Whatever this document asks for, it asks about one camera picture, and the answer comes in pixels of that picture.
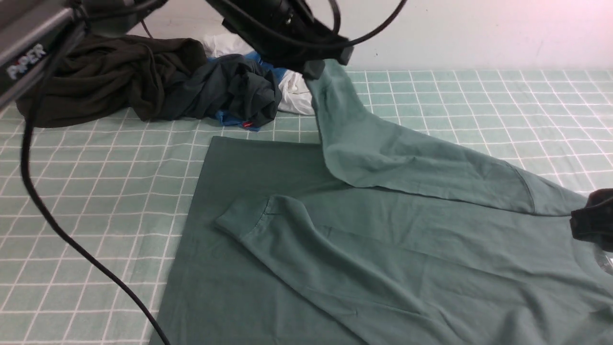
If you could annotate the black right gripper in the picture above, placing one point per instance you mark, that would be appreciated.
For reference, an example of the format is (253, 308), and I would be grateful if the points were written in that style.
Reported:
(594, 222)

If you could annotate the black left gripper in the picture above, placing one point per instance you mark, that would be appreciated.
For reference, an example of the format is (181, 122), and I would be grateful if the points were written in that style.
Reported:
(285, 33)

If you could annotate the green long-sleeved shirt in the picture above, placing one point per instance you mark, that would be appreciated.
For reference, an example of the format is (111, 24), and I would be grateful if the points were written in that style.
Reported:
(379, 235)

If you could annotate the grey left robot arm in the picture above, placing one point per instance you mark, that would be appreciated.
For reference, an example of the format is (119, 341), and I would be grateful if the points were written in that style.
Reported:
(33, 30)

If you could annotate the white crumpled garment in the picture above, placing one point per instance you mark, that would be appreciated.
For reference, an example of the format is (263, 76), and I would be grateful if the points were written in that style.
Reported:
(296, 97)

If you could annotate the dark teal crumpled garment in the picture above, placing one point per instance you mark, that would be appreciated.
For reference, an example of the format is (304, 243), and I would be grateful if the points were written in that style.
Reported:
(197, 95)

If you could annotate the blue garment with red tag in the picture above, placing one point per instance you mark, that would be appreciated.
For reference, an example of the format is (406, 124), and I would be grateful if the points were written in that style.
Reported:
(253, 93)

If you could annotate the dark olive crumpled garment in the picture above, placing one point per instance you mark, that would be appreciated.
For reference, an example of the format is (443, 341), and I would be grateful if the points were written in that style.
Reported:
(104, 75)

